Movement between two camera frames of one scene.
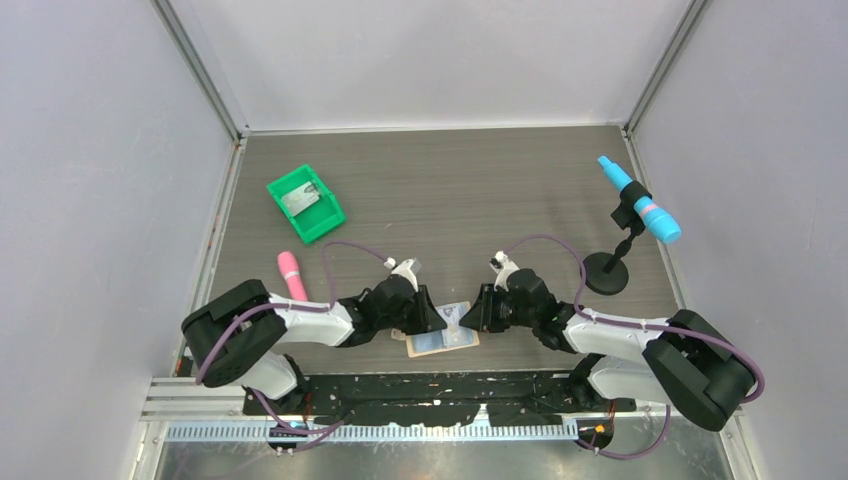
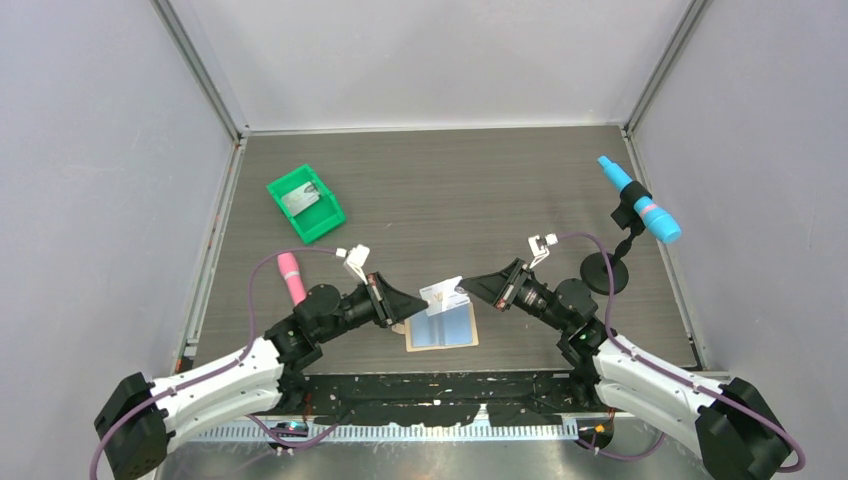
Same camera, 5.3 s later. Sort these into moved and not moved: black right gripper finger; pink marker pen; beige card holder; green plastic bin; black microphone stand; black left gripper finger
Moved: black left gripper finger; black right gripper finger
Not moved: beige card holder; green plastic bin; pink marker pen; black microphone stand
